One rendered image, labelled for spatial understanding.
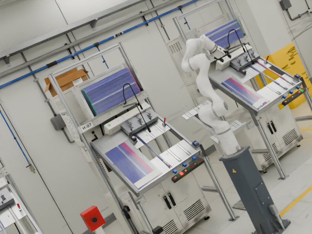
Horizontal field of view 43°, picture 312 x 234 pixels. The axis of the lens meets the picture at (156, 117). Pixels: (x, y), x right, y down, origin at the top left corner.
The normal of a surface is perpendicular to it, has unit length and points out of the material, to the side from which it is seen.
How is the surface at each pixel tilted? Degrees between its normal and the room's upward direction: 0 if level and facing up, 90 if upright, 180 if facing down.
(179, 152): 43
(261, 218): 90
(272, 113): 90
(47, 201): 90
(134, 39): 90
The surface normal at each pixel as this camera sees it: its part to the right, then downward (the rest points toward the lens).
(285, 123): 0.44, -0.10
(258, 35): -0.78, 0.45
